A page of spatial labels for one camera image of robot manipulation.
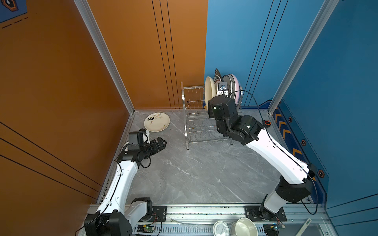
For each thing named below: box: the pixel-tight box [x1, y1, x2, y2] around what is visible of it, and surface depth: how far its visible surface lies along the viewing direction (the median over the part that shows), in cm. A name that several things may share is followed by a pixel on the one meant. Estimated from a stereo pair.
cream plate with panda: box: [143, 112, 171, 133], surface depth 114 cm
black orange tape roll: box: [264, 119, 272, 128], surface depth 111 cm
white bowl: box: [235, 217, 259, 236], surface depth 70 cm
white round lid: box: [212, 220, 230, 236], surface depth 65 cm
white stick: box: [295, 217, 313, 236], surface depth 71 cm
